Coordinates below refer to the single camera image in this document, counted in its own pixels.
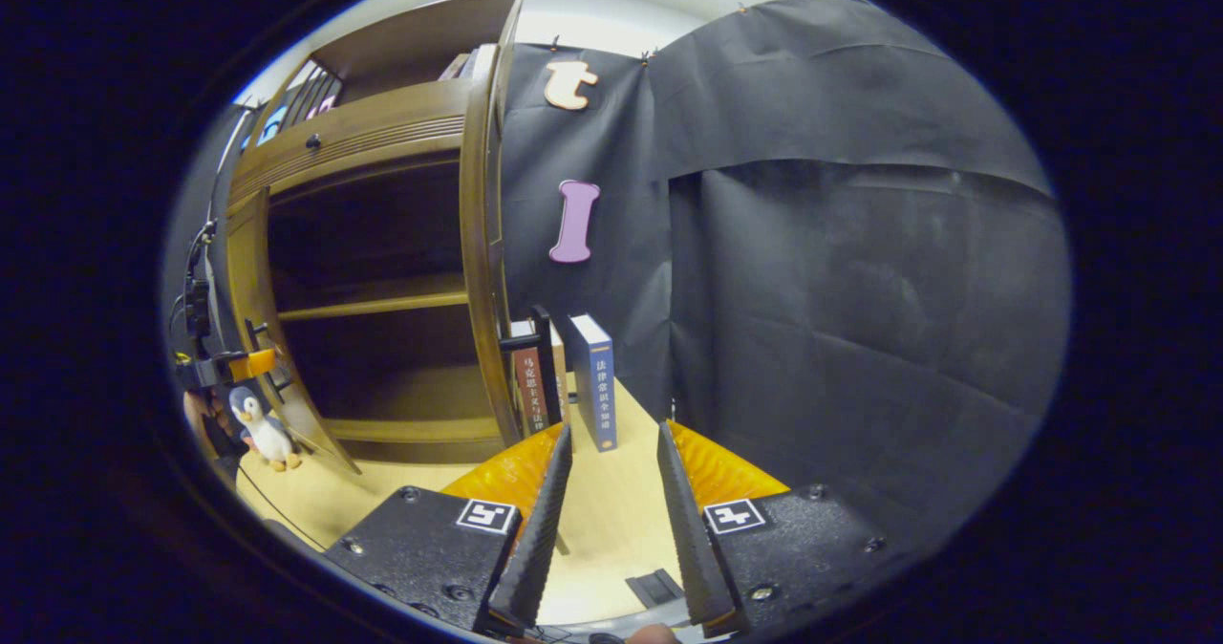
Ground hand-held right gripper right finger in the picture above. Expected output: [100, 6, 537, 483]
[656, 421, 890, 637]

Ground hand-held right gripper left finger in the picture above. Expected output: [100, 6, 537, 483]
[325, 422, 574, 635]

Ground wooden double-door shoe cabinet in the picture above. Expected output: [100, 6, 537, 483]
[225, 0, 526, 468]

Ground wooden inner cabinet shelf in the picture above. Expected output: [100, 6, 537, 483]
[277, 290, 471, 322]

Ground wooden cabinet drawer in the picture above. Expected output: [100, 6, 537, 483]
[229, 78, 474, 207]

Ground small black block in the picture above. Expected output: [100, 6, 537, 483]
[626, 570, 684, 607]

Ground penguin plush toy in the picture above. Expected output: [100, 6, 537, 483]
[227, 386, 302, 473]

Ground red-brown book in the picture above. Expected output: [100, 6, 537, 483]
[511, 319, 547, 435]

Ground blue book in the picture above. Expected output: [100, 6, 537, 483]
[569, 314, 617, 452]

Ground tan book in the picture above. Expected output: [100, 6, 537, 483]
[549, 324, 570, 425]

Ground black backdrop cloth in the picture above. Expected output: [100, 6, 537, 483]
[162, 0, 1071, 549]

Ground thin black cable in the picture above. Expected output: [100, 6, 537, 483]
[237, 465, 328, 551]

